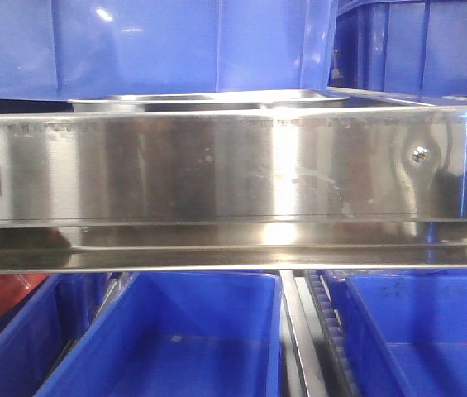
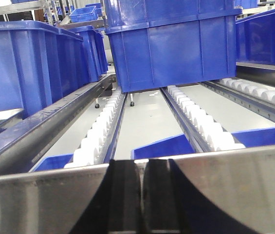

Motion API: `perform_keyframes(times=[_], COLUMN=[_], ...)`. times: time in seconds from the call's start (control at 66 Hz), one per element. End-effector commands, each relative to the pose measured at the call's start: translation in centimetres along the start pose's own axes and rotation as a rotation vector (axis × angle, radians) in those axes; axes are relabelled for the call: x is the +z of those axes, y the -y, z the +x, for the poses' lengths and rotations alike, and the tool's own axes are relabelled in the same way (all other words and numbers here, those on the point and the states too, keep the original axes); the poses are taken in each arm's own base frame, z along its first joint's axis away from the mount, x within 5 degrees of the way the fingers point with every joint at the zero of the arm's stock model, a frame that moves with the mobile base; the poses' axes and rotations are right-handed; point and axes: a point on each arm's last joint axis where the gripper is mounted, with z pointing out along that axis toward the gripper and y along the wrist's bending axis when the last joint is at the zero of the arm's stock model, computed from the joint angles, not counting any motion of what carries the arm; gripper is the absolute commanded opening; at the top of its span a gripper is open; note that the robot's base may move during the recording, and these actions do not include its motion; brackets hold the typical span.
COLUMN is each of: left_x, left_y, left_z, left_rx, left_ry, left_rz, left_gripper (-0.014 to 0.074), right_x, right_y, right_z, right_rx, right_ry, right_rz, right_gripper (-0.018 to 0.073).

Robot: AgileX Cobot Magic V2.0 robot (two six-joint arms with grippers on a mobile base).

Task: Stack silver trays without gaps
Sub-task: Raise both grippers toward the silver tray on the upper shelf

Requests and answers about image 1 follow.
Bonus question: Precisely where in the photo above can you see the silver metal tray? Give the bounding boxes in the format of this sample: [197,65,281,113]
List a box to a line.
[69,89,350,112]

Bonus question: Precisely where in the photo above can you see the lower middle blue bin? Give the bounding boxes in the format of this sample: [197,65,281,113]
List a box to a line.
[38,272,282,396]

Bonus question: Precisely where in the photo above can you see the blue bin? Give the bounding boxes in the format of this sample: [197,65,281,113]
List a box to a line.
[38,272,282,396]
[334,273,467,396]
[330,1,467,97]
[0,1,337,101]
[0,273,109,396]

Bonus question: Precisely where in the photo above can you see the black roller track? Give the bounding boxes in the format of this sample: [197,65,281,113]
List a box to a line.
[304,270,360,396]

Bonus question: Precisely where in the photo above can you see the lower right blue bin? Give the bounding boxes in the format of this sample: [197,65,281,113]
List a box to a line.
[334,273,467,396]

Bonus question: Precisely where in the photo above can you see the upper right blue bin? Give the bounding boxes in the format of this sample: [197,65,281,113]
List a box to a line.
[330,1,467,97]

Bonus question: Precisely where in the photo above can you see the upper left blue bin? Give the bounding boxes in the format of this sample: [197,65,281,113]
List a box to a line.
[0,1,337,101]

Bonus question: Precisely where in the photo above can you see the lower left blue bin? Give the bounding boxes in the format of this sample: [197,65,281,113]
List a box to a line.
[0,273,109,396]

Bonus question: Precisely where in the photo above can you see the stainless steel shelf rail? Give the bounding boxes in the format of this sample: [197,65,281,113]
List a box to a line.
[0,88,467,273]

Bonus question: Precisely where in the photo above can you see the rail screw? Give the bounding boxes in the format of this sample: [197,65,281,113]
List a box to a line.
[412,146,429,163]

